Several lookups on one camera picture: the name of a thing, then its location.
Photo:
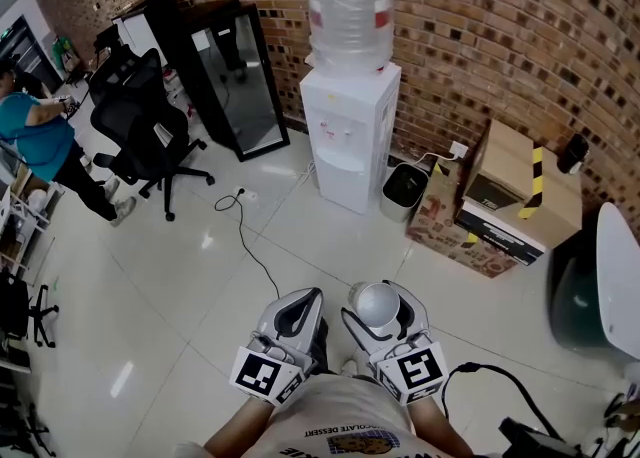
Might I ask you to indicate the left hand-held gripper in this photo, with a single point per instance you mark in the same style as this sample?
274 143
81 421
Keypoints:
260 376

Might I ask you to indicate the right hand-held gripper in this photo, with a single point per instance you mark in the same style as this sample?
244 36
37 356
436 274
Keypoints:
415 371

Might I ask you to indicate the white paper cup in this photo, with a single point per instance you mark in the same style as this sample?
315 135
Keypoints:
377 306

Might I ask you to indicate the white dispenser tap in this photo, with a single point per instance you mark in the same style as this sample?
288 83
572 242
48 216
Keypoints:
328 134

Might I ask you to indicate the person's right forearm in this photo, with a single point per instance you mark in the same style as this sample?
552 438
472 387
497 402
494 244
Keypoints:
430 421

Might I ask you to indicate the person's left forearm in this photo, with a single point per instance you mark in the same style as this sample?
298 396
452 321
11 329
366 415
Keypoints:
240 426

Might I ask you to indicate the white water dispenser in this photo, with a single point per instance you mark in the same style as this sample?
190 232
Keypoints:
345 181

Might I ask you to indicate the clear large water jug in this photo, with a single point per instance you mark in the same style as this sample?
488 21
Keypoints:
350 11

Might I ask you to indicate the person's beige printed shirt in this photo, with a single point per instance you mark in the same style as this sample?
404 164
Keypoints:
340 411

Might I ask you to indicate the printed brown carton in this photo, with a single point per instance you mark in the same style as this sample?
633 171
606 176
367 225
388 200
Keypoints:
435 216

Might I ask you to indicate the white power strip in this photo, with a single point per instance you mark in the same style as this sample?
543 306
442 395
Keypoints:
246 192

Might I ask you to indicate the black and white flat box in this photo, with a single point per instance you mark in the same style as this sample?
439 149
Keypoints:
500 238

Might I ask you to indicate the black grey device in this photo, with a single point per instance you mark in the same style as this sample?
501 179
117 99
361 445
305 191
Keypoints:
530 441

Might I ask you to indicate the dark green rounded chair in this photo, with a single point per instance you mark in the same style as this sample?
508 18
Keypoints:
575 296

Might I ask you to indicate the brown box with black side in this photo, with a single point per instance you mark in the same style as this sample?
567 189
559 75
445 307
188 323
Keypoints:
502 151

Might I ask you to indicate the brown box with striped tape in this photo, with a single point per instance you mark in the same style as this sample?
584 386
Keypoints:
562 196

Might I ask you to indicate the black mesh office chair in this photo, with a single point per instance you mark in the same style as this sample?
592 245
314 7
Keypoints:
140 121

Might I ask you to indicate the black chair base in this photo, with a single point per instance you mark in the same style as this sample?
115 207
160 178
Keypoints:
40 316

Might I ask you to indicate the black cylindrical bottle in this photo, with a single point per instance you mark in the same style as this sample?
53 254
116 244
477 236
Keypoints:
575 152

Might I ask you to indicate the black cabinet with white panel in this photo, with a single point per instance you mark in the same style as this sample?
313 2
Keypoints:
150 11

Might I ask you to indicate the white wall socket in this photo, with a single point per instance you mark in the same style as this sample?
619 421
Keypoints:
459 148

